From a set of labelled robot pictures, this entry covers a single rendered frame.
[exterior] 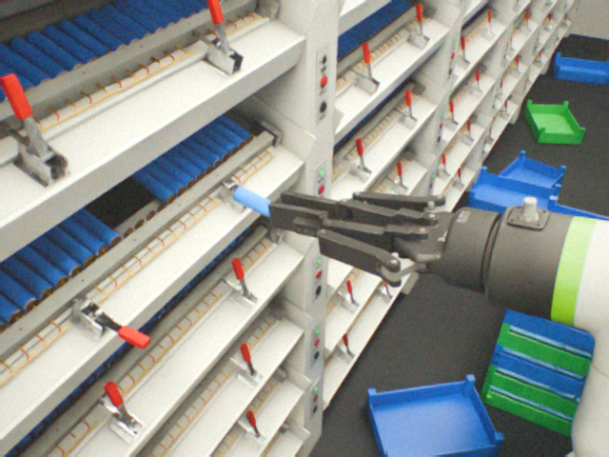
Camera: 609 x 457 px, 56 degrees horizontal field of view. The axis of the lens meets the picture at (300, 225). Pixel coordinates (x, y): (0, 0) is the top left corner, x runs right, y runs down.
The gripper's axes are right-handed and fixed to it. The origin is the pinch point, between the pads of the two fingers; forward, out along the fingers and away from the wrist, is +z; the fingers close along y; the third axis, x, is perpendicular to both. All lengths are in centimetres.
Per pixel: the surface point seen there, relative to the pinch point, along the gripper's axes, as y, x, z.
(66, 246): 13.1, 1.7, 24.8
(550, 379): -67, 87, -19
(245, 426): -9, 63, 29
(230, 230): -4.8, 9.1, 16.0
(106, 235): 8.8, 2.6, 23.0
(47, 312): 20.7, 3.8, 19.7
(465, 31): -137, 22, 26
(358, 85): -52, 6, 20
